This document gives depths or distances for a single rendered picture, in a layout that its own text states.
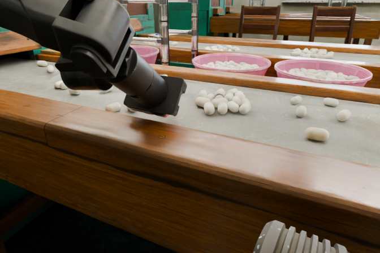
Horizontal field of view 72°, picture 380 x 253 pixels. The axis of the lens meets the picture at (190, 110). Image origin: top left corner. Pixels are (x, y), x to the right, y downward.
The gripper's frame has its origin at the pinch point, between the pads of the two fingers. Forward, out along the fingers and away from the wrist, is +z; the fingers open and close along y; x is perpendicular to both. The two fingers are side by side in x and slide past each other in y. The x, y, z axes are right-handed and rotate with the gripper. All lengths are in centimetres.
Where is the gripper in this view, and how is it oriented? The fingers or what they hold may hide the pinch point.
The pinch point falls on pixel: (172, 108)
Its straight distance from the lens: 53.1
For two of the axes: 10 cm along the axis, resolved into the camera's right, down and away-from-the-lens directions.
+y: -9.1, -1.7, 3.8
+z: 3.2, 3.1, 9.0
